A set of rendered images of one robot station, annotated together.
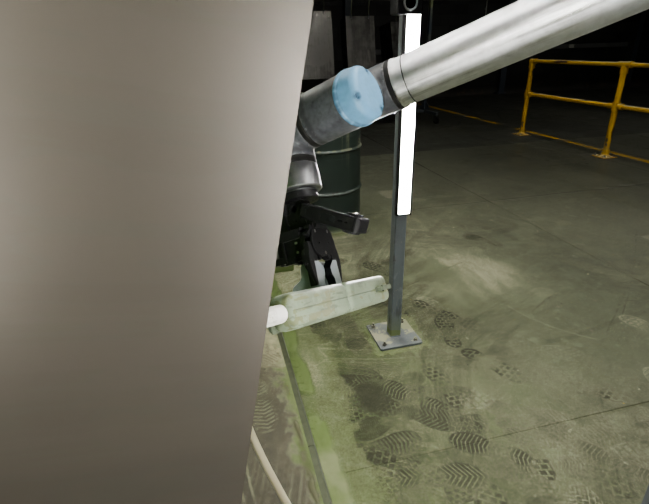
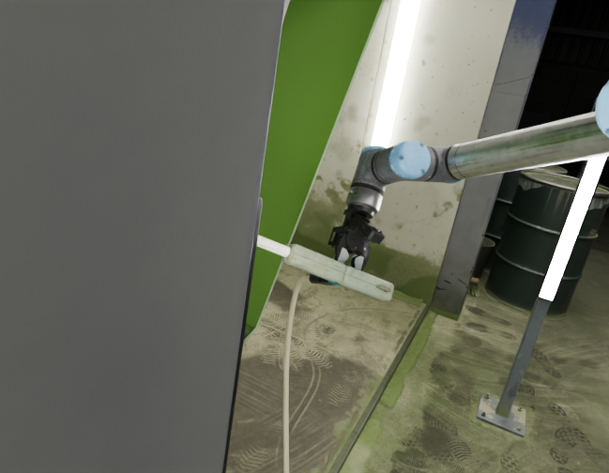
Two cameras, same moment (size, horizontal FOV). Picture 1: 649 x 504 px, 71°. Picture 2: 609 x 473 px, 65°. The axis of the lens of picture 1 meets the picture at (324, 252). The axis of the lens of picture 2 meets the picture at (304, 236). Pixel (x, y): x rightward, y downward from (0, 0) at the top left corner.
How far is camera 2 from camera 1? 0.66 m
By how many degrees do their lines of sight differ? 34
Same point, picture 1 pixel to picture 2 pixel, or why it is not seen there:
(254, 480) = (300, 422)
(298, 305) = (297, 251)
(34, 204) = not seen: hidden behind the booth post
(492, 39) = (506, 146)
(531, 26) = (528, 144)
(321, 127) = (381, 171)
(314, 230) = (353, 231)
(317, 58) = not seen: outside the picture
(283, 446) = (336, 419)
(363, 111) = (403, 168)
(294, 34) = not seen: hidden behind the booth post
